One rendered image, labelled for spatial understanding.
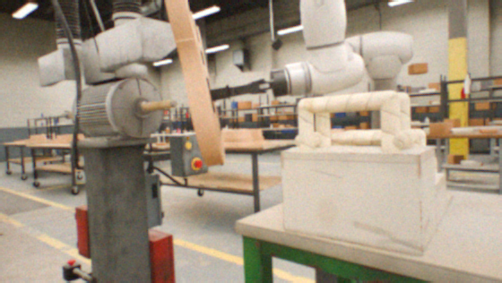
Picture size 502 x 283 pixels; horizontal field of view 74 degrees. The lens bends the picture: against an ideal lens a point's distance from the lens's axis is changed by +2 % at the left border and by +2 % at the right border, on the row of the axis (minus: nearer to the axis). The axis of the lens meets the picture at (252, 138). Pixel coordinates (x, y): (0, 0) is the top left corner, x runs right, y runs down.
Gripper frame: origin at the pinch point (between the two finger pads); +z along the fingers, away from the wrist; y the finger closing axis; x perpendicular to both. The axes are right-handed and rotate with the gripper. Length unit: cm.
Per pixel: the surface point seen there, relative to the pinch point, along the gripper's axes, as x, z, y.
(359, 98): -5.4, -27.6, -30.9
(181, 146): -21, 22, 64
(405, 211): -25, -30, -38
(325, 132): -12.6, -24.2, -18.0
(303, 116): -7.6, -18.5, -23.6
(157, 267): -77, 45, 62
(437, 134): -93, -239, 277
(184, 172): -33, 23, 63
